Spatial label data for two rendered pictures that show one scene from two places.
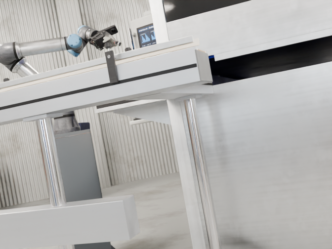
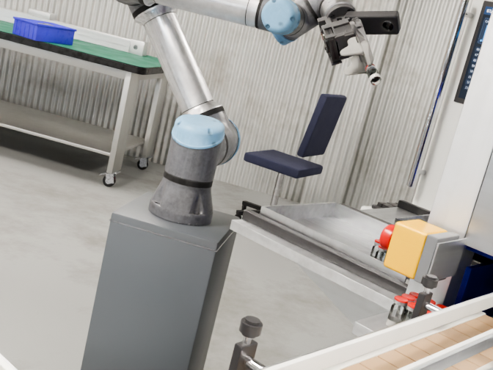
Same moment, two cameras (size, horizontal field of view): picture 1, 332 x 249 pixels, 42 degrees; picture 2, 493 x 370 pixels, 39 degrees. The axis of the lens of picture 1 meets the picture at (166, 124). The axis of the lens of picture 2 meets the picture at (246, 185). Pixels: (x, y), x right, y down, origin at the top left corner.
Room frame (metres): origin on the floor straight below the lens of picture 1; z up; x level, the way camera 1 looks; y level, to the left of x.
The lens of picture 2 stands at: (0.94, -0.10, 1.26)
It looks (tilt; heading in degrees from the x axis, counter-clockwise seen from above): 13 degrees down; 19
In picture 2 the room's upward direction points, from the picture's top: 14 degrees clockwise
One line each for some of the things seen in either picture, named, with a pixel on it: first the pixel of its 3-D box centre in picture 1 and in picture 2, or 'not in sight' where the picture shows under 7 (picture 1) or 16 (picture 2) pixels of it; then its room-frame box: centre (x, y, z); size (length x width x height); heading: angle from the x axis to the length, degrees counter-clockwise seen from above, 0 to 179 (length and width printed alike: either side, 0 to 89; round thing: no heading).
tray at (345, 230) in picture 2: not in sight; (363, 241); (2.30, 0.10, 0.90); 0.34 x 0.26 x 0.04; 69
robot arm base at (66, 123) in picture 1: (65, 124); (184, 194); (2.40, 0.55, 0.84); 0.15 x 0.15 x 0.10
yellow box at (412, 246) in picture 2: not in sight; (420, 249); (1.98, -0.03, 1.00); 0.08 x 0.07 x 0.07; 70
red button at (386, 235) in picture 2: not in sight; (394, 238); (2.00, 0.01, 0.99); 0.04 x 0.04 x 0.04; 70
